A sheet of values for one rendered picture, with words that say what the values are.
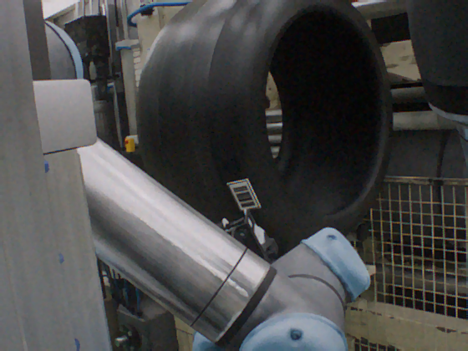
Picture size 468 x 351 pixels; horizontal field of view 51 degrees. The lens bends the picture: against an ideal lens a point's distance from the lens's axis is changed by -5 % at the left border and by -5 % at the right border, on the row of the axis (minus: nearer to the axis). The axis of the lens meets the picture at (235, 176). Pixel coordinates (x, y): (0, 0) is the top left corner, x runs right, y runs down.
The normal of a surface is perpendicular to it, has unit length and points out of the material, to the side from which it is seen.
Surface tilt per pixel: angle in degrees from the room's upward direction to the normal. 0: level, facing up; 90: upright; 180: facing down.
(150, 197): 48
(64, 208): 90
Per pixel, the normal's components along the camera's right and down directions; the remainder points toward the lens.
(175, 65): -0.70, -0.22
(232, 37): -0.02, -0.26
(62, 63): 0.98, 0.00
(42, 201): 0.89, -0.03
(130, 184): 0.40, -0.63
